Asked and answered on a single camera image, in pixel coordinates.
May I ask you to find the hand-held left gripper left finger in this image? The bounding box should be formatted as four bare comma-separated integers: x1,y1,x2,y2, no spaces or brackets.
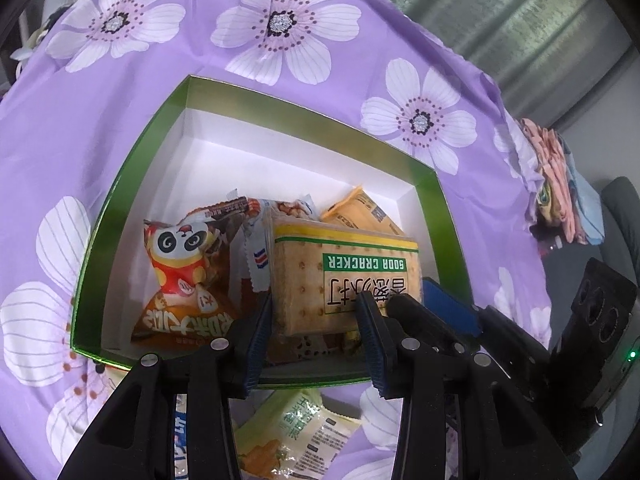
57,295,275,480

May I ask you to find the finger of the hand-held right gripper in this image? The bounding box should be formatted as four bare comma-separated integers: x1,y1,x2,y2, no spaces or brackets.
422,277,532,357
387,294,477,357

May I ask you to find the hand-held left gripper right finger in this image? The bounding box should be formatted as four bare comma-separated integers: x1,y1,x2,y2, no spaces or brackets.
354,290,576,480

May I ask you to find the cracker packet with green label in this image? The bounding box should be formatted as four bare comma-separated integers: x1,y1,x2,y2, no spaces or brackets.
262,205,423,338

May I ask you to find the white blue snack packet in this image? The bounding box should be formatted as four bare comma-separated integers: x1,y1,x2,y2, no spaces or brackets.
235,192,321,293

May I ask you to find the orange panda snack packet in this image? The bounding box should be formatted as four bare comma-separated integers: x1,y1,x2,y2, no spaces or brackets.
131,195,248,348

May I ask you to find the green cardboard box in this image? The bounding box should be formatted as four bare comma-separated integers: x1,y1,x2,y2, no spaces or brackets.
70,74,473,391

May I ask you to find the cream green snack packet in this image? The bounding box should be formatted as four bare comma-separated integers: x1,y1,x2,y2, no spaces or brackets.
232,389,363,480

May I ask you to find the grey chair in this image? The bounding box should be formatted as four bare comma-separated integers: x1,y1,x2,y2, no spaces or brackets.
542,176,640,351

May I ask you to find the white packet with blue label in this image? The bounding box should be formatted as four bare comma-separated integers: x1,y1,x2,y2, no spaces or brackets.
172,392,193,480

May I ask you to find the flat yellow snack packet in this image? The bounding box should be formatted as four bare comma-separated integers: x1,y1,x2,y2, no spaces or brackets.
320,185,406,238

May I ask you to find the stack of folded clothes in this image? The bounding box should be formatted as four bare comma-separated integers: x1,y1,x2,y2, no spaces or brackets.
517,117,606,246

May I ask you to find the purple floral blanket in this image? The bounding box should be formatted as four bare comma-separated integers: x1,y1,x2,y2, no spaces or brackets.
0,0,553,480

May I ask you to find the grey curtain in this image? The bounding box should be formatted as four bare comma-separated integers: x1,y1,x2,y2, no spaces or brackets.
320,0,636,128

